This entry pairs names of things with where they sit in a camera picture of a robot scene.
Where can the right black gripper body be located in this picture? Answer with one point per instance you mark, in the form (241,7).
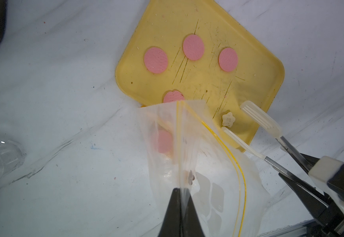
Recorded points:
(325,201)

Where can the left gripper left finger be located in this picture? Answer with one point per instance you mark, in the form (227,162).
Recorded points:
(171,226)

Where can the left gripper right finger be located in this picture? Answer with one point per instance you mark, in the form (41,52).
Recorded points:
(191,226)

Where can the clear resealable zip bag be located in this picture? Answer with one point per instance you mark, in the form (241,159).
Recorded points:
(227,192)

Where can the pink round cookie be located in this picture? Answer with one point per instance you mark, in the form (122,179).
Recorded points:
(193,47)
(155,60)
(228,59)
(173,96)
(163,141)

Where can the white star cookie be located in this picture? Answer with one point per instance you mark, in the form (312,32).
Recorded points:
(228,120)

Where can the yellow plastic tray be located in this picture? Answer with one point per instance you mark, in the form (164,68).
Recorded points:
(165,24)

